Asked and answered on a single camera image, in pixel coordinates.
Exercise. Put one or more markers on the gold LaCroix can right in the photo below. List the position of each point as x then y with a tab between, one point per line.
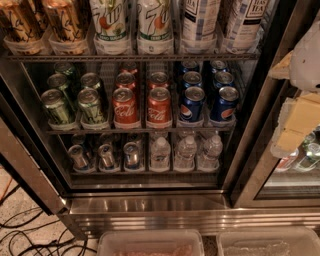
68	19

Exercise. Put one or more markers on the red Coca-Cola can front right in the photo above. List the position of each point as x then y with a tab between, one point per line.
159	106

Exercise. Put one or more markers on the clear plastic bin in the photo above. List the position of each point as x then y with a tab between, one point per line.
285	241
173	242

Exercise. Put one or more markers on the clear plastic bin left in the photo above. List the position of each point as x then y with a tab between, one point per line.
173	242

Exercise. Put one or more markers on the blue Pepsi can front right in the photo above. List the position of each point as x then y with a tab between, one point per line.
225	104

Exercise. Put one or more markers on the clear water bottle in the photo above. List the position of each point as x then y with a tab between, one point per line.
208	156
160	155
185	153

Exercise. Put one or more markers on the white tea can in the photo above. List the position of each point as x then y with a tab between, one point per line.
244	19
199	20

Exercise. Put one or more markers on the white 7UP can right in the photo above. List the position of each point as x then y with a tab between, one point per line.
154	18

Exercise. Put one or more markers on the silver can bottom right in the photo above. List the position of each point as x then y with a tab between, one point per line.
131	154

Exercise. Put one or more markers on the silver can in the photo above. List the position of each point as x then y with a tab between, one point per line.
79	158
131	154
106	157

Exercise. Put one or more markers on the silver can bottom middle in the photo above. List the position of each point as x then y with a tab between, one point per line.
106	157

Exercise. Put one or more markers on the gold lacroix can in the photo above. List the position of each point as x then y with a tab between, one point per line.
23	20
68	19

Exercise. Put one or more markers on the steel fridge door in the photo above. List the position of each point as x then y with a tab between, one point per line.
268	177

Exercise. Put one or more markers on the blue Pepsi can front left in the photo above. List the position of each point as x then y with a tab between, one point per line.
191	104

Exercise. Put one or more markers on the white 7up can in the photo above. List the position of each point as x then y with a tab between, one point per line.
109	19
154	18

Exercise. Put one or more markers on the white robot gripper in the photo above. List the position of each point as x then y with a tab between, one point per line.
306	63

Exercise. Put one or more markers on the white tea can left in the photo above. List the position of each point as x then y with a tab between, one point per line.
199	20

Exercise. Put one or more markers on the silver can bottom left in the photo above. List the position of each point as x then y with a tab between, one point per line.
79	158

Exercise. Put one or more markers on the red coca-cola can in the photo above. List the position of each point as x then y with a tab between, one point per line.
126	80
158	79
124	104
159	106

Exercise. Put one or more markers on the gold LaCroix can left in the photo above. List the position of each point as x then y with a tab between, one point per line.
23	20

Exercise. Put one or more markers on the red Coca-Cola can front left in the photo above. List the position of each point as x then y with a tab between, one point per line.
124	104

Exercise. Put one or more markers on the green soda can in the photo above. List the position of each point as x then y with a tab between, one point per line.
92	80
57	107
91	106
60	81

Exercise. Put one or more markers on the blue pepsi can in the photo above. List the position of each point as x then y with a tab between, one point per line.
222	79
191	104
225	104
191	78

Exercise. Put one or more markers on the white 7UP can left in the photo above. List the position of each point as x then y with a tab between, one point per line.
109	19

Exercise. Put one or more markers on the green soda can front right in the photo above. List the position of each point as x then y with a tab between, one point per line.
91	106

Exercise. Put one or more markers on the green soda can front left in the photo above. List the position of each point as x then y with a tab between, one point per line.
57	107

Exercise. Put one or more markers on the white tea can right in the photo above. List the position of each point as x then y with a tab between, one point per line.
244	19

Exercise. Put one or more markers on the clear plastic bin right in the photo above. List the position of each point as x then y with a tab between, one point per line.
285	241

